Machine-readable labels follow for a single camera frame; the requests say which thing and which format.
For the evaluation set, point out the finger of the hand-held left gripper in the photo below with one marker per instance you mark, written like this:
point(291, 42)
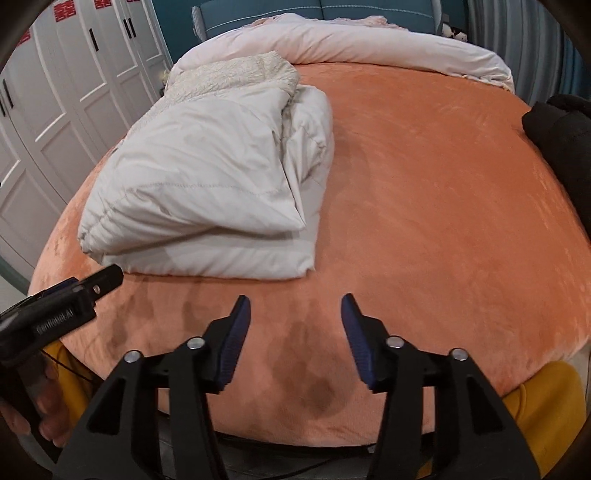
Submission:
point(106, 279)

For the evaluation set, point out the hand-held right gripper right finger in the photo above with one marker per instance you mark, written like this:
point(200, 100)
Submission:
point(354, 332)

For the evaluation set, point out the orange plush blanket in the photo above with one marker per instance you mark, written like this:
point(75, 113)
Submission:
point(415, 207)

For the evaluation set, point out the black and white plush toy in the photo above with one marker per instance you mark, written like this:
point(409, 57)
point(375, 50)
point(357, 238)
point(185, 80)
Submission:
point(452, 32)

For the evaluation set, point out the blue padded headboard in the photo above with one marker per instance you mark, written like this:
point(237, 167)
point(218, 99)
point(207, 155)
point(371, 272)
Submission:
point(323, 9)

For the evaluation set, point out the grey blue curtain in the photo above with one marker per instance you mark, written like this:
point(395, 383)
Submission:
point(531, 46)

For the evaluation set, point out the white puffer jacket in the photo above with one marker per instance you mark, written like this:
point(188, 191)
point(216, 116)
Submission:
point(207, 184)

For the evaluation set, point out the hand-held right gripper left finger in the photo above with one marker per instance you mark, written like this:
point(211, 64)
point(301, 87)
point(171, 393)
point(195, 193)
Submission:
point(238, 332)

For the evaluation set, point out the white duvet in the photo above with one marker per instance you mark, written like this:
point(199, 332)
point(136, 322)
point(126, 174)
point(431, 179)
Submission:
point(369, 46)

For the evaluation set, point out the black puffer jacket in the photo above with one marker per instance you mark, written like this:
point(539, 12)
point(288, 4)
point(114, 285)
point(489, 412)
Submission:
point(563, 129)

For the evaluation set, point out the person's left hand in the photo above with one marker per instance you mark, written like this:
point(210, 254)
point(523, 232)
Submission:
point(51, 415)

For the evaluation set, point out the white wardrobe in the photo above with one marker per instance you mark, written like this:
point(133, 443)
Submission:
point(69, 92)

